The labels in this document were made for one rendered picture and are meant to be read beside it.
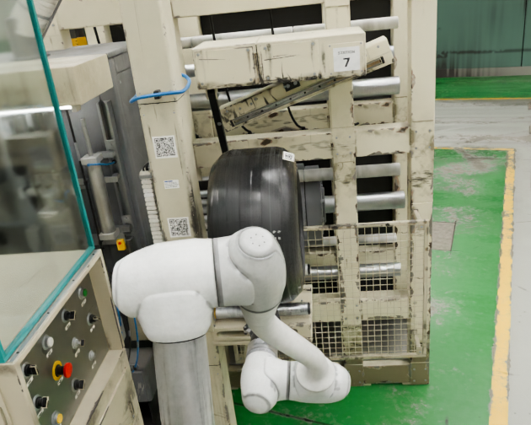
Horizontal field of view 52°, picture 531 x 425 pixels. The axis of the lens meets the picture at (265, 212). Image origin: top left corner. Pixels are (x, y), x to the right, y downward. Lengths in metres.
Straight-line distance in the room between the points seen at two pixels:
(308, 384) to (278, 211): 0.54
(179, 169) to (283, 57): 0.53
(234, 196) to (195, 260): 0.75
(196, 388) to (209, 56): 1.26
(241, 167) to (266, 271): 0.84
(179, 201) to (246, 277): 0.93
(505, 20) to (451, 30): 0.88
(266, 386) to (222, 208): 0.57
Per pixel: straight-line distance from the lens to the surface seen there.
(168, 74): 1.77
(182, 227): 1.92
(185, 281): 0.99
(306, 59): 1.97
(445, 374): 3.11
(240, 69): 1.99
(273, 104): 2.14
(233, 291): 1.00
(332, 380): 1.49
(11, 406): 1.43
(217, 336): 2.01
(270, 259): 0.97
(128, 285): 1.01
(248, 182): 1.73
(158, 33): 1.76
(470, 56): 10.83
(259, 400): 1.48
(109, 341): 1.93
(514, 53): 10.80
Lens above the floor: 1.98
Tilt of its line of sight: 23 degrees down
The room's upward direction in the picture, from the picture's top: 6 degrees counter-clockwise
